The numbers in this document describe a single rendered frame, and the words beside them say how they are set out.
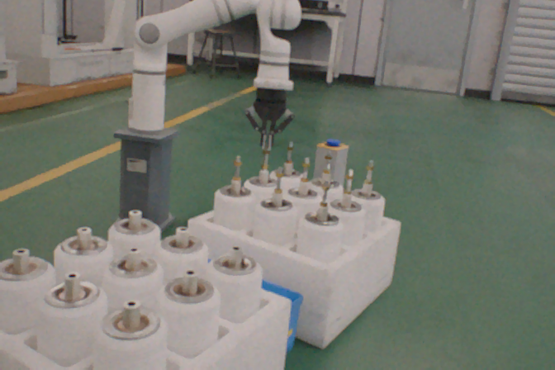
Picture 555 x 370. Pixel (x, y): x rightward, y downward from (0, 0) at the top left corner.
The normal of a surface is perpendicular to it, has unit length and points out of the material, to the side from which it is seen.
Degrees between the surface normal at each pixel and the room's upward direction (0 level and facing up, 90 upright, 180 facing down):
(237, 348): 90
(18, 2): 90
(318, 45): 90
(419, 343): 0
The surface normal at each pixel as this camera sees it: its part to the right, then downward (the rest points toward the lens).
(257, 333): 0.85, 0.22
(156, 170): 0.53, 0.23
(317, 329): -0.54, 0.17
